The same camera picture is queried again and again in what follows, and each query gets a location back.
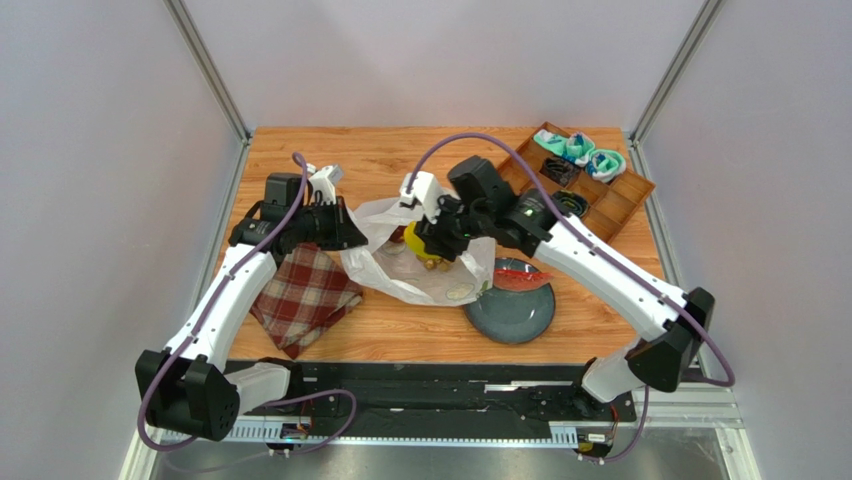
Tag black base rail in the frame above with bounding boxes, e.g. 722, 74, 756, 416
253, 361, 637, 440

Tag dark red fake fruit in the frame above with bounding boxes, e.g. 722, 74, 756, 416
388, 226, 406, 244

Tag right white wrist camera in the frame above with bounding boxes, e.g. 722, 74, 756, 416
399, 172, 445, 224

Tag blue white sock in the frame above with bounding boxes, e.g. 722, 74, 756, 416
584, 149, 627, 184

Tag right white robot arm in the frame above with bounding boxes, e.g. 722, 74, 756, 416
400, 156, 715, 403

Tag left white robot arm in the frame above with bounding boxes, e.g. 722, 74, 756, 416
135, 165, 367, 441

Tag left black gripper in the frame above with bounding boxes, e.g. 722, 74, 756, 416
290, 196, 367, 251

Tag teal white sock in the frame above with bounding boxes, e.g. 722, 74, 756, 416
533, 129, 596, 167

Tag red plaid cloth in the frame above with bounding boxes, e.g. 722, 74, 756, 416
249, 244, 364, 359

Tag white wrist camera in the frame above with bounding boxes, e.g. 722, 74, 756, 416
307, 164, 344, 204
399, 172, 445, 224

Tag red fake watermelon slice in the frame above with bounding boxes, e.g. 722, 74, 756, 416
493, 268, 553, 292

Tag black sock roll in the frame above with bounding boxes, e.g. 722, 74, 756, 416
539, 157, 581, 188

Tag yellow fake pear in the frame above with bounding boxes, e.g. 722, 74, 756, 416
403, 222, 440, 261

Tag brown fake longan bunch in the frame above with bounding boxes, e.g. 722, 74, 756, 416
423, 258, 453, 272

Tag blue ceramic plate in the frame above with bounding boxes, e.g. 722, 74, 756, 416
463, 257, 556, 344

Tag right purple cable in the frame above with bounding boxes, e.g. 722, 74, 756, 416
405, 131, 737, 464

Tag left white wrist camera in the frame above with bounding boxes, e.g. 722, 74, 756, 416
307, 164, 344, 204

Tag white plastic bag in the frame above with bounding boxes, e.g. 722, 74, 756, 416
340, 198, 496, 307

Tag wooden compartment tray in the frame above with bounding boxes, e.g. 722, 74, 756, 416
515, 127, 655, 247

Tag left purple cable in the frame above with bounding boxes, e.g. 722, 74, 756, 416
136, 151, 358, 457

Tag purple cable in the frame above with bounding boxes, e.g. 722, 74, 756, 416
405, 131, 737, 464
136, 151, 358, 457

